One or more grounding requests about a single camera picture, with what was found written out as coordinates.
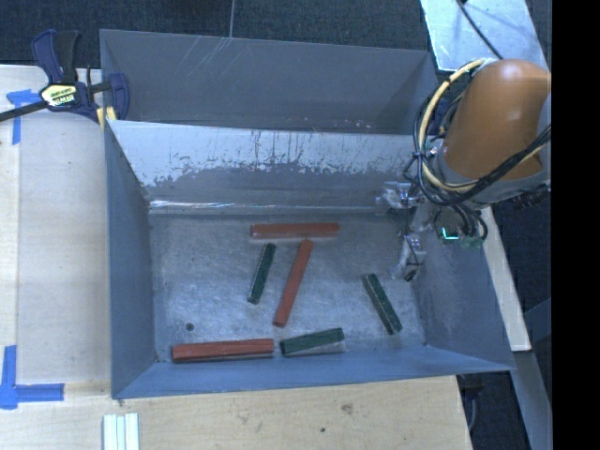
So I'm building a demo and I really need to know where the dark green flat block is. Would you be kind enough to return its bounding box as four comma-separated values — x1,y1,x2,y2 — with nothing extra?
361,273,404,337
278,327,347,358
246,242,278,306

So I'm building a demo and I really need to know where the red-brown flat block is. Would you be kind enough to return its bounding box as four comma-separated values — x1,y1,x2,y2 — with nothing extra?
249,222,341,242
272,238,315,329
171,337,276,365

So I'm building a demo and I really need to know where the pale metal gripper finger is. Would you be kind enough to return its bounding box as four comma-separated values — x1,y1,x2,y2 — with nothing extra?
374,180,423,216
392,233,428,283

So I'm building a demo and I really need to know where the grey metal bin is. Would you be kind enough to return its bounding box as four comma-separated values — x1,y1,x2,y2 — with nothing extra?
97,28,518,400

